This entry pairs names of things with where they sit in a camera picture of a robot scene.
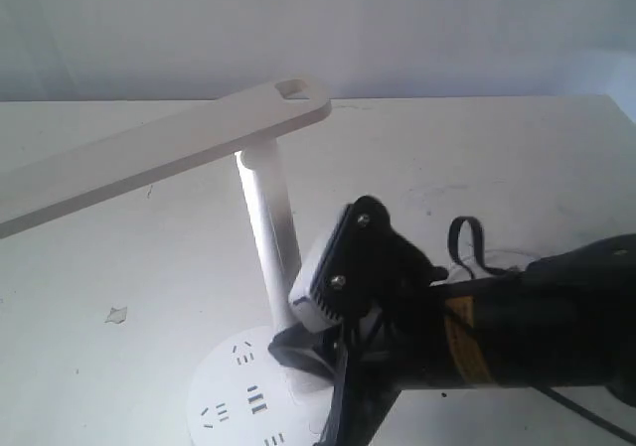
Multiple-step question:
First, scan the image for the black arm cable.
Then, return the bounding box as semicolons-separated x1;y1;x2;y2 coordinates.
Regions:
446;216;518;281

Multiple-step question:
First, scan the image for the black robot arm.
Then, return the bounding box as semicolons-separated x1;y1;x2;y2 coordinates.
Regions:
268;196;635;445

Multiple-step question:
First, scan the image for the white desk lamp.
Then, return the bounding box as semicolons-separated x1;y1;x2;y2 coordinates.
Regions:
1;76;331;445

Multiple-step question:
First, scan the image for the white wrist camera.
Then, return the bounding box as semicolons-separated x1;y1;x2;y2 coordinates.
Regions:
288;206;348;333

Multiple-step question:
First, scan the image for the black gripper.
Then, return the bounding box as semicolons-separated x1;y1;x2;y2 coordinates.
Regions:
267;196;447;445

